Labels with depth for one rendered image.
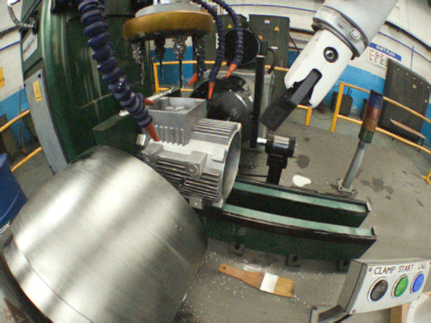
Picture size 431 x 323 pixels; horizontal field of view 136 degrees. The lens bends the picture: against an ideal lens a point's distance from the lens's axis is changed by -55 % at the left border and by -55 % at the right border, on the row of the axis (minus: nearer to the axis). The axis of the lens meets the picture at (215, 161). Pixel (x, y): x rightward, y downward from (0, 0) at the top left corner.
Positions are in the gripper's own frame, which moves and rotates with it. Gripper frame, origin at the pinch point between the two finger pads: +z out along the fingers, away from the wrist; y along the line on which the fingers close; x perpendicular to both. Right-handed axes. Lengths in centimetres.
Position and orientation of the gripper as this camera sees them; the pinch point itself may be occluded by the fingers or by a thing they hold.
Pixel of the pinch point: (274, 115)
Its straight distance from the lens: 29.7
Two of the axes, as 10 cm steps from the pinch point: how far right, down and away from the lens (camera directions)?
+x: -8.2, -5.7, -0.5
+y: 3.3, -5.4, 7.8
